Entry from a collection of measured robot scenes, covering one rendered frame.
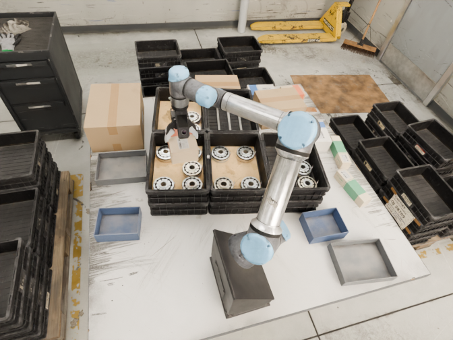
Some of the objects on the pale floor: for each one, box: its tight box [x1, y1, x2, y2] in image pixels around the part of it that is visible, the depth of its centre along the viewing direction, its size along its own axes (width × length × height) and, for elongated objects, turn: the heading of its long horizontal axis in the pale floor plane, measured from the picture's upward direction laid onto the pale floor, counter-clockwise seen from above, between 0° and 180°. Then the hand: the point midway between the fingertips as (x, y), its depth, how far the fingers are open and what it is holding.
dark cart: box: [0, 11, 83, 139], centre depth 253 cm, size 60×45×90 cm
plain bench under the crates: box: [88, 84, 431, 340], centre depth 204 cm, size 160×160×70 cm
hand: (181, 142), depth 135 cm, fingers closed on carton, 14 cm apart
